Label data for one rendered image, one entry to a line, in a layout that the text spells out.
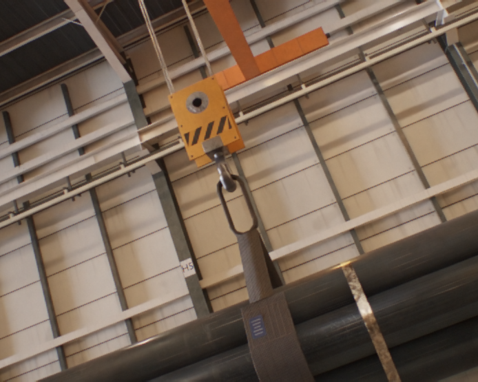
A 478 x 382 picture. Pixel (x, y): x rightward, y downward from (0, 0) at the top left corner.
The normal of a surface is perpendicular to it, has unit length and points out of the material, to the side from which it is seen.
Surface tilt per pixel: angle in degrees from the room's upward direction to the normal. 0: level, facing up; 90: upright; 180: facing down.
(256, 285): 52
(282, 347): 69
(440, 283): 64
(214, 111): 90
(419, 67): 90
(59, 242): 90
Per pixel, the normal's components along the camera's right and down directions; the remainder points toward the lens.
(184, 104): -0.25, -0.25
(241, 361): -0.35, -0.63
